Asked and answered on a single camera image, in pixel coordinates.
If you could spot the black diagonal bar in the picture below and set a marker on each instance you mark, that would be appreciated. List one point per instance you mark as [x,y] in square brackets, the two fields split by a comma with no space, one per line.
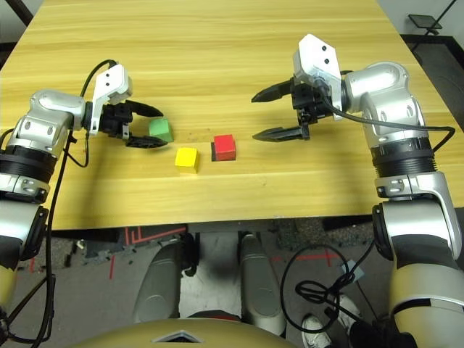
[23,12]

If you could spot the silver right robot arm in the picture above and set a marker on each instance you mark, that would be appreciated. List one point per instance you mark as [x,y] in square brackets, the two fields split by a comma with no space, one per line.
[391,83]

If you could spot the black stand base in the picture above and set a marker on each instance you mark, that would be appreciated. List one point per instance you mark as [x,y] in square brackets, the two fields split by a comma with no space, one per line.
[424,21]

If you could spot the grey robot right leg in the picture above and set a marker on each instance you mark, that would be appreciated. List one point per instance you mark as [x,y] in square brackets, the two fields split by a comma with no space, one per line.
[259,282]

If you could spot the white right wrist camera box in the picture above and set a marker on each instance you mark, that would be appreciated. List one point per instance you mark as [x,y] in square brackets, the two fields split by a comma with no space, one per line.
[315,54]

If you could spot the grey robot left leg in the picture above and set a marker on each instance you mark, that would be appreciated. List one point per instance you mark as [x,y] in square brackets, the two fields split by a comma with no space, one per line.
[159,282]

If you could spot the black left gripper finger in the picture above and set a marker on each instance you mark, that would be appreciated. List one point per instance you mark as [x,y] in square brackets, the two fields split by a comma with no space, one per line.
[145,141]
[145,109]

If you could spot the white sneaker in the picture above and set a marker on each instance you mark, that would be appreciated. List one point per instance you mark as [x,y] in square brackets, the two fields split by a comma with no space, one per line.
[351,308]
[315,331]

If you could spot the gold robot torso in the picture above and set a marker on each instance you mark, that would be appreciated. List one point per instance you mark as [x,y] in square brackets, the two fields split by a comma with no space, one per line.
[127,337]

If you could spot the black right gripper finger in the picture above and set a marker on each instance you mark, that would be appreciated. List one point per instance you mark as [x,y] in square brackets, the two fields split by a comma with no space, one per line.
[275,91]
[282,134]

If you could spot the black floor mat red lines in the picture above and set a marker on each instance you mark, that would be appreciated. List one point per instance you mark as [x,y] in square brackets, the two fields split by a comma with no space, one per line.
[145,235]

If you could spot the grey robot leg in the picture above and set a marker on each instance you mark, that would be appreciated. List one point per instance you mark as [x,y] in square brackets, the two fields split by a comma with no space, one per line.
[159,282]
[259,282]

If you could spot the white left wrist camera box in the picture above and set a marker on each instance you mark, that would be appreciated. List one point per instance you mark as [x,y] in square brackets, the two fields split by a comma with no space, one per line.
[112,81]

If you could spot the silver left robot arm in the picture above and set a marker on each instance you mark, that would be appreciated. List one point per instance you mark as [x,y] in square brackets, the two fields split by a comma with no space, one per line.
[47,108]

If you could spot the yellow cube block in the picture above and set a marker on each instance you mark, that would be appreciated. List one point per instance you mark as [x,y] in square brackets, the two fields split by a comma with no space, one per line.
[186,159]

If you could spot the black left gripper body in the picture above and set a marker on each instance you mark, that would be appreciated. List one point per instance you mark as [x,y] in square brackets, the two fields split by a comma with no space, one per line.
[114,121]

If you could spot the green cube block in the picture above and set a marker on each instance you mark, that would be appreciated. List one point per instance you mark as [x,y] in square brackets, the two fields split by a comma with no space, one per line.
[159,128]

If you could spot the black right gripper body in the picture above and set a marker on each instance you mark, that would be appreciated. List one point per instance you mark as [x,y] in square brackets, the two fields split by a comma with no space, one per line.
[308,101]

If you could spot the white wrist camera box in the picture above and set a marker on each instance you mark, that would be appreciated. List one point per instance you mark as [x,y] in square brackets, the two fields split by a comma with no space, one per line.
[112,81]
[315,54]

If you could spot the red cube block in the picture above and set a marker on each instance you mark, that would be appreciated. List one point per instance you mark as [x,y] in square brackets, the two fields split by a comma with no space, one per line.
[224,146]

